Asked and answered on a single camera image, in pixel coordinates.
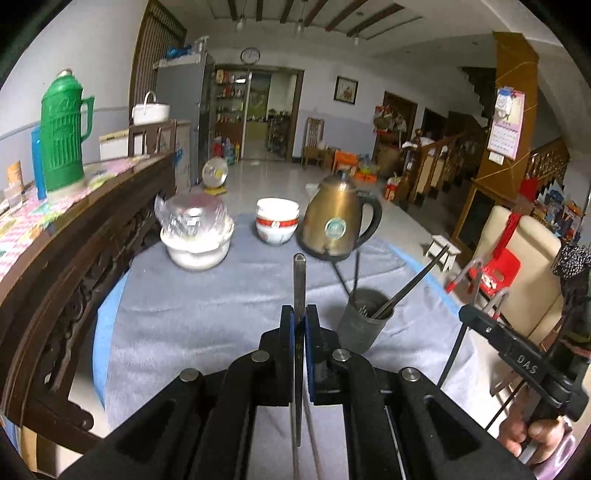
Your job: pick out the green thermos jug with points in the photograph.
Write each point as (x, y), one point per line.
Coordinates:
(62, 134)

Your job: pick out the white cabinet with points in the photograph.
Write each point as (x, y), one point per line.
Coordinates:
(113, 145)

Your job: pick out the red plastic chair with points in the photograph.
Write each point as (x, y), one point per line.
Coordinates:
(501, 270)

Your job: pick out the gold electric kettle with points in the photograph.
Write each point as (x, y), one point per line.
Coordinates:
(332, 221)

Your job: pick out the blue bottle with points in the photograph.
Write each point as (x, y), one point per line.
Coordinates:
(37, 161)

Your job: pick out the wooden stair railing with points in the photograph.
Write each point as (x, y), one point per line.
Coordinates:
(443, 166)

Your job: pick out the shelf of bottles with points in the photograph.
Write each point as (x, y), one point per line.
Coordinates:
(228, 106)

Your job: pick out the beige armchair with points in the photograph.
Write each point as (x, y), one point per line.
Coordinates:
(531, 267)

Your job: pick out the grey refrigerator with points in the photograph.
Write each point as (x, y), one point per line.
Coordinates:
(182, 101)

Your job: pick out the blue table cover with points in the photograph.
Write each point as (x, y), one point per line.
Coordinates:
(104, 332)

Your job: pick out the grey tablecloth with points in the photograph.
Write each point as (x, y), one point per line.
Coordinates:
(207, 314)

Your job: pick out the blue water jug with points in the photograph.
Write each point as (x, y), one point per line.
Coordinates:
(230, 152)

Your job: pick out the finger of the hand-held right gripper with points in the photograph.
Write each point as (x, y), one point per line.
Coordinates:
(482, 323)

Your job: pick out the black dotted cloth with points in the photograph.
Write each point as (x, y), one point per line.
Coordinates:
(572, 261)

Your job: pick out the colourful patterned table mat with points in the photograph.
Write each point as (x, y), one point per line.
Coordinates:
(27, 230)

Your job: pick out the small white stool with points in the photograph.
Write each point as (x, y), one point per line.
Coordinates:
(442, 249)

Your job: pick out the person's right hand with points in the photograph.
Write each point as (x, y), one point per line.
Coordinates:
(535, 436)

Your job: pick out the round electric heater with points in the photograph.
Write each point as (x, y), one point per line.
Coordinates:
(215, 173)

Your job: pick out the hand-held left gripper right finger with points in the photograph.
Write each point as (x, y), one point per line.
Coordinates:
(310, 344)

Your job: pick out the wall calendar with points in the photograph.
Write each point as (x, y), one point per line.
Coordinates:
(505, 124)

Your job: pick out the framed wall picture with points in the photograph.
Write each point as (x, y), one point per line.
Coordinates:
(346, 90)

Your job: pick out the wooden chair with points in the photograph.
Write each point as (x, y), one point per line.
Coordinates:
(314, 143)

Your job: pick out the grey metal chopstick holder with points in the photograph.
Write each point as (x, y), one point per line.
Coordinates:
(362, 327)

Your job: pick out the round wall clock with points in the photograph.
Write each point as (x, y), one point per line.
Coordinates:
(250, 55)

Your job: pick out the dark carved wooden sideboard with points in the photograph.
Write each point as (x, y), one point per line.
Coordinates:
(69, 286)

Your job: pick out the white bowl with red band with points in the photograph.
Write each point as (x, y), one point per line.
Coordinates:
(276, 230)
(277, 207)

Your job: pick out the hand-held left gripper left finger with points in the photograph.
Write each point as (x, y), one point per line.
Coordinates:
(290, 341)

